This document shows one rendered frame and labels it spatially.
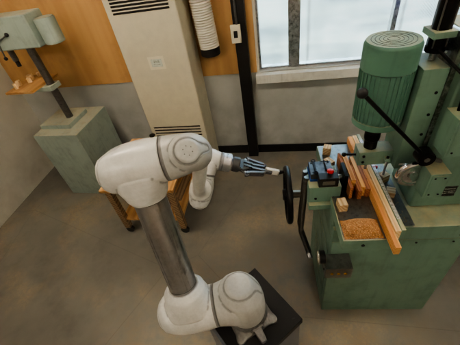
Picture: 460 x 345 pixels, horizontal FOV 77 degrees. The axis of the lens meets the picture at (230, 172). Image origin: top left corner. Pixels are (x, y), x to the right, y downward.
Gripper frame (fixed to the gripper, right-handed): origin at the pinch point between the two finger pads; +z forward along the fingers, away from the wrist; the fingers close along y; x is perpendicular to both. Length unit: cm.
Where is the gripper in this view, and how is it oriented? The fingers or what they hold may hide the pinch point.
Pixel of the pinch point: (272, 171)
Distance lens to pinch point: 143.2
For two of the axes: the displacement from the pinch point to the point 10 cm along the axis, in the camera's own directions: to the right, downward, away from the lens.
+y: 0.5, -6.7, 7.4
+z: 9.8, 1.9, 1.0
